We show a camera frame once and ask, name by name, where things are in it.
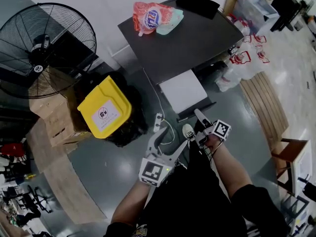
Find teal refill pouch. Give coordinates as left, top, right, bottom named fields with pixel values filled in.
left=156, top=8, right=185, bottom=36

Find red object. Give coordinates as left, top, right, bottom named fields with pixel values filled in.
left=0, top=143, right=26, bottom=159

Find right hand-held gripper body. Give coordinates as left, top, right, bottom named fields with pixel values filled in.
left=196, top=118, right=232, bottom=146

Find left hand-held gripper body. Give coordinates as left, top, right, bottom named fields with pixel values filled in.
left=138, top=152, right=180, bottom=188

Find brown cardboard box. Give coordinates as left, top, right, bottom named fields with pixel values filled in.
left=28, top=67, right=94, bottom=148

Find yellow bin lid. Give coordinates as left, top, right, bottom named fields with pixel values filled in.
left=77, top=75, right=133, bottom=140

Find group of clear water jugs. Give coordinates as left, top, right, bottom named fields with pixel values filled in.
left=226, top=13, right=272, bottom=81

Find wooden chair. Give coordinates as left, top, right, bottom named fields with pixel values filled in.
left=271, top=138, right=312, bottom=198

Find person's white shoe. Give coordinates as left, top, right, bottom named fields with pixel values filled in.
left=182, top=123, right=197, bottom=143

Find metal frame stool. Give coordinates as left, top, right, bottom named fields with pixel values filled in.
left=280, top=193, right=311, bottom=233

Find white power cable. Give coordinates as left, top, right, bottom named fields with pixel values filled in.
left=160, top=119, right=178, bottom=156
left=144, top=69, right=164, bottom=115

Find person's right forearm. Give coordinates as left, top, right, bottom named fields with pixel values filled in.
left=206, top=136, right=254, bottom=203

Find large black fan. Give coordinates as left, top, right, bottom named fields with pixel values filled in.
left=0, top=2, right=97, bottom=100

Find black office chair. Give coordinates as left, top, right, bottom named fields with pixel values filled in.
left=23, top=184, right=54, bottom=215

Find clear plastic storage box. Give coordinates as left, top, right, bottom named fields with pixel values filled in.
left=233, top=0, right=280, bottom=34

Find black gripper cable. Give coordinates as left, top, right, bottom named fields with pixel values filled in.
left=197, top=142, right=219, bottom=164

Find wooden slat board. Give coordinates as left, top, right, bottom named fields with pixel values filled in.
left=238, top=72, right=290, bottom=153

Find person's black trousers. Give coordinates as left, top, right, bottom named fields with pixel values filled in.
left=138, top=122, right=247, bottom=237

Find black monitor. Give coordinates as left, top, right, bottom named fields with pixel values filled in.
left=270, top=0, right=302, bottom=33

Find white board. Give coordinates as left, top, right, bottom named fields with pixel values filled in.
left=290, top=139, right=316, bottom=195

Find curved wood-look platform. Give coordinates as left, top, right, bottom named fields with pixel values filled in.
left=25, top=118, right=108, bottom=225

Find black cloth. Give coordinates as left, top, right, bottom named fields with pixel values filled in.
left=175, top=0, right=221, bottom=20

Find white power strip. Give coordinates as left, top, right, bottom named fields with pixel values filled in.
left=153, top=112, right=165, bottom=133

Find person's black shirt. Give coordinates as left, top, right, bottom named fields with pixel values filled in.
left=103, top=184, right=290, bottom=237

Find person's left forearm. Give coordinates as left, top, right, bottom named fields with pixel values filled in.
left=111, top=180, right=154, bottom=226

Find white plastic bag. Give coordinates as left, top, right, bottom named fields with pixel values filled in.
left=214, top=68, right=242, bottom=93

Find pink detergent refill pouch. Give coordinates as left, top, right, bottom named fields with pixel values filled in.
left=132, top=1, right=176, bottom=37

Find dark grey washing machine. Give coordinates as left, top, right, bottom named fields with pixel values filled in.
left=118, top=0, right=245, bottom=122

